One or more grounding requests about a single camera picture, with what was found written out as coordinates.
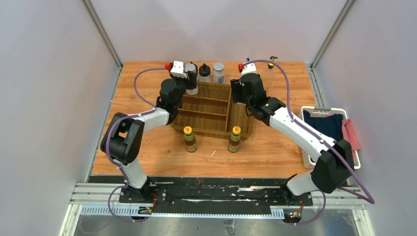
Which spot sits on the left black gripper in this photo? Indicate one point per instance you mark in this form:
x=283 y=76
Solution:
x=191 y=83

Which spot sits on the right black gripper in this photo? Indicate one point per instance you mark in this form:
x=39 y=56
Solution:
x=237 y=89

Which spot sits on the silver-lid pepper jar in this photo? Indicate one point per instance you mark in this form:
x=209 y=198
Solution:
x=218 y=72
x=191 y=70

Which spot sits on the gold-cap oil bottle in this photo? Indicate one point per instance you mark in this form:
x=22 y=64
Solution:
x=268 y=76

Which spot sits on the woven wicker divided basket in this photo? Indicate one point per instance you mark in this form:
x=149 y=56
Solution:
x=212 y=112

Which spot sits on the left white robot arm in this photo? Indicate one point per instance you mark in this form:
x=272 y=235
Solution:
x=121 y=141

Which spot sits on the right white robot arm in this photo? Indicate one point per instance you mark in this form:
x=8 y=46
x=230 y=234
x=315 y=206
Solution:
x=334 y=159

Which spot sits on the left green sauce bottle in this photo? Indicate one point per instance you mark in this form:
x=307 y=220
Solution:
x=189 y=139

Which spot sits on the green sauce bottle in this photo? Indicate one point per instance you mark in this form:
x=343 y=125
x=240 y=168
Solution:
x=189 y=139
x=234 y=139

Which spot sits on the right green sauce bottle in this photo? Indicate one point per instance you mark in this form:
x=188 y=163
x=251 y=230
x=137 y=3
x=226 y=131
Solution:
x=234 y=139

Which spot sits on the white plastic perforated basket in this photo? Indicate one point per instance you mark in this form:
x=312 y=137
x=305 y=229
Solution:
x=321 y=112

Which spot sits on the dark blue cloth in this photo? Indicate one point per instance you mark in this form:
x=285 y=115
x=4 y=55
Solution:
x=330 y=126

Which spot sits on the pink cloth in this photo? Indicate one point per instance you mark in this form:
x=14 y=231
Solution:
x=349 y=134

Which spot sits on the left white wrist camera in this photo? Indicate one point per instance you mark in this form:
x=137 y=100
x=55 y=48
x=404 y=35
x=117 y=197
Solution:
x=176 y=69

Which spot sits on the right aluminium frame post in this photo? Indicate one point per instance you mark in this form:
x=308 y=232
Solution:
x=344 y=12

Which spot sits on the aluminium frame post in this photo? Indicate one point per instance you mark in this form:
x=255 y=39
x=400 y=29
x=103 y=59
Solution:
x=102 y=32
x=344 y=12

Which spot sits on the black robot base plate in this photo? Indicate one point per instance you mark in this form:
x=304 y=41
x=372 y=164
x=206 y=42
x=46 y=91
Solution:
x=214 y=195

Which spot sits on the left aluminium frame post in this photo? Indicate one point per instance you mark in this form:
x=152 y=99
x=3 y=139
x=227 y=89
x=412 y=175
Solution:
x=102 y=32

